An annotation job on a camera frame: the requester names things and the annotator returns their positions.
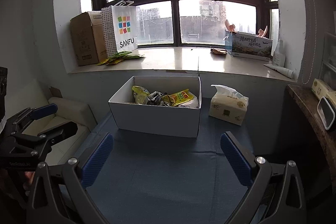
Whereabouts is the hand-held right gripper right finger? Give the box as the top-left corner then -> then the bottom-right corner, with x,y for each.
220,131 -> 307,224

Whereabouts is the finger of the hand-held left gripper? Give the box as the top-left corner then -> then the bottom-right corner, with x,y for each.
39,121 -> 78,147
7,104 -> 58,133

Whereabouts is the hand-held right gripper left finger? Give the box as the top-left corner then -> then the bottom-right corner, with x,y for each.
26,132 -> 114,224

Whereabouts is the white cardboard box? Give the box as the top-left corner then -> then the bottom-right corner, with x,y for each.
108,76 -> 202,138

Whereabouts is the green yellow snack packet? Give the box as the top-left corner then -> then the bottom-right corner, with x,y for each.
132,86 -> 150,104

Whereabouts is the silver black snack packet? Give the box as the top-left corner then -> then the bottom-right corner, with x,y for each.
147,91 -> 168,106

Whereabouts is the yellow snack pouch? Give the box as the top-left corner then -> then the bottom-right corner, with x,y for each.
164,89 -> 195,107

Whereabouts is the person's left hand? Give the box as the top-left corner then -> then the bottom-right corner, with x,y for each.
23,171 -> 36,191

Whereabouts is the white seat cushion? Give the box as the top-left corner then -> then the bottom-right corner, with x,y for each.
22,97 -> 97,151

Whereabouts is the pale yellow tissue pack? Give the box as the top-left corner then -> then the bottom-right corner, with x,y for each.
209,84 -> 249,126

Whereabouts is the blue tablecloth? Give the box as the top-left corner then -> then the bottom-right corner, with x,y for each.
59,97 -> 265,224

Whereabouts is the white snack bag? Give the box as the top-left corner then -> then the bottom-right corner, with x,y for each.
178,94 -> 199,109

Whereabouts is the brown cardboard box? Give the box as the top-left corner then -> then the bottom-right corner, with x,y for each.
70,11 -> 108,66

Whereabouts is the brown stone counter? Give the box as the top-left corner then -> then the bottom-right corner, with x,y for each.
287,84 -> 336,182

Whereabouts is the pile of green packets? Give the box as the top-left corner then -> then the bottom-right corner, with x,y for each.
97,51 -> 145,66

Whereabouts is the white tube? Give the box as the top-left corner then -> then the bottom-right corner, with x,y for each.
264,63 -> 294,79

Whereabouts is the white container on counter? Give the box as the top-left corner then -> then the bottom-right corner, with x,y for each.
317,96 -> 336,130

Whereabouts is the white paper shopping bag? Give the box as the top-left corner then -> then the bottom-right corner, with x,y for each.
101,0 -> 139,58

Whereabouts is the small yellow tissue pack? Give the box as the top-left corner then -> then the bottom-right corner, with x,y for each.
311,78 -> 336,101

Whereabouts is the white bottle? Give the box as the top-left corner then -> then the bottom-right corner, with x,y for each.
272,40 -> 286,67

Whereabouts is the printed landscape box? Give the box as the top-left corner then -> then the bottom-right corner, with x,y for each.
224,30 -> 273,61

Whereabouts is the marble windowsill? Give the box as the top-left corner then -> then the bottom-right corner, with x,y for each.
67,46 -> 301,81

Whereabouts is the translucent plastic drawer unit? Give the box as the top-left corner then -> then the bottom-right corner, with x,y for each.
320,31 -> 336,83

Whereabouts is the brown wall plate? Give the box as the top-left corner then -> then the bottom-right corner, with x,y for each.
49,86 -> 63,98

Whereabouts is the white cable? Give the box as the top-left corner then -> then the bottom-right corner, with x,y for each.
299,0 -> 319,84

